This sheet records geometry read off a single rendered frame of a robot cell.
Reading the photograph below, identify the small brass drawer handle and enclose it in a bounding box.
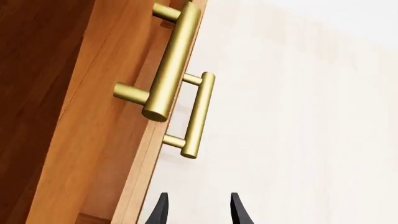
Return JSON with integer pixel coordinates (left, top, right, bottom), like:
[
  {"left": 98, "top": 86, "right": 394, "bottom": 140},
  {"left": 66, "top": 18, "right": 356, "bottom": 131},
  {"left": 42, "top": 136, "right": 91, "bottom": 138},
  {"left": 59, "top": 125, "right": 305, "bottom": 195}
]
[{"left": 162, "top": 71, "right": 216, "bottom": 160}]

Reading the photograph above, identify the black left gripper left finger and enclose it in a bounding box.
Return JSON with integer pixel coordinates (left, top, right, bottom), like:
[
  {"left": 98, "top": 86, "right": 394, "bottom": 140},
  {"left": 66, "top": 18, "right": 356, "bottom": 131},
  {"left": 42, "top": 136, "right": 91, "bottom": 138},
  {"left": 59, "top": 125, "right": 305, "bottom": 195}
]
[{"left": 136, "top": 192, "right": 170, "bottom": 224}]

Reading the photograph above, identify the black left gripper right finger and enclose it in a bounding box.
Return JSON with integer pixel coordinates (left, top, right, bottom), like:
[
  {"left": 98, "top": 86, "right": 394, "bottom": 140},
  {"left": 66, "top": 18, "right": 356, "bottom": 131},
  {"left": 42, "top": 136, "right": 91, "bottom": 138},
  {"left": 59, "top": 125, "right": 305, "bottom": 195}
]
[{"left": 230, "top": 192, "right": 257, "bottom": 224}]

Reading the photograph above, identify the large brass drawer handle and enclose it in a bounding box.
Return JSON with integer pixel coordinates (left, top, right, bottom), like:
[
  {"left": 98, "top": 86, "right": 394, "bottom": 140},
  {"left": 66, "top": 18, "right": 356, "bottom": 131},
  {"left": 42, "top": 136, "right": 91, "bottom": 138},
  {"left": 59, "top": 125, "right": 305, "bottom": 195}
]
[{"left": 113, "top": 0, "right": 203, "bottom": 123}]

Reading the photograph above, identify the wooden cabinet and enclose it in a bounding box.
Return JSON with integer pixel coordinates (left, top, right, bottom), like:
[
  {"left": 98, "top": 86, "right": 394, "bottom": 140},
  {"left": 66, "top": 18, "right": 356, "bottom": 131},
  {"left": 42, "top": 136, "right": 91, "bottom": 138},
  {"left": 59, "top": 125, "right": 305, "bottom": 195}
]
[{"left": 0, "top": 0, "right": 210, "bottom": 224}]

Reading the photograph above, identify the wooden drawer with large handle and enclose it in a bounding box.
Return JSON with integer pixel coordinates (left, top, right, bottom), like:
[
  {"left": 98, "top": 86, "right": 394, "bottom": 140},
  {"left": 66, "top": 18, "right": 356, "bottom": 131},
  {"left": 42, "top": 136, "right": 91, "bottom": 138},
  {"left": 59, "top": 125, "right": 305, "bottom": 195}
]
[{"left": 26, "top": 0, "right": 208, "bottom": 224}]

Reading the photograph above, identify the wooden drawer with small handle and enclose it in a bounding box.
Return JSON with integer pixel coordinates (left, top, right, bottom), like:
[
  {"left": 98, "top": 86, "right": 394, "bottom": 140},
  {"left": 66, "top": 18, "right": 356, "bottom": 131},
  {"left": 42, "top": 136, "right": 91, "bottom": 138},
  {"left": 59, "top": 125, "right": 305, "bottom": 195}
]
[{"left": 111, "top": 22, "right": 208, "bottom": 224}]

